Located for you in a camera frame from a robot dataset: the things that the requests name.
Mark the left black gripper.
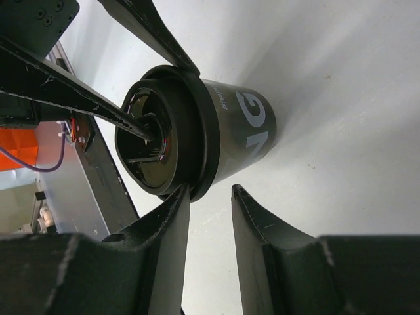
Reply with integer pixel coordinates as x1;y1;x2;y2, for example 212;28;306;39
1;1;156;141

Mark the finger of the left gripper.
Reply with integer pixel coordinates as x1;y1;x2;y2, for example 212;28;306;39
100;0;200;75

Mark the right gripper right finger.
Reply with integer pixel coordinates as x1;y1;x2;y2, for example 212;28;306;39
232;184;419;314

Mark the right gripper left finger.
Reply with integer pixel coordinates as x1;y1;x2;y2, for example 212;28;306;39
1;184;190;314

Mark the single black cup lid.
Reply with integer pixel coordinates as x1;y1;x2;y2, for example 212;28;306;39
114;65;221;201

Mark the single black paper cup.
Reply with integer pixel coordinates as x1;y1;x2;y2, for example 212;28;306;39
204;80;277;184

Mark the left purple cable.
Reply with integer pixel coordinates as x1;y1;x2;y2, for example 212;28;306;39
0;121;68;173

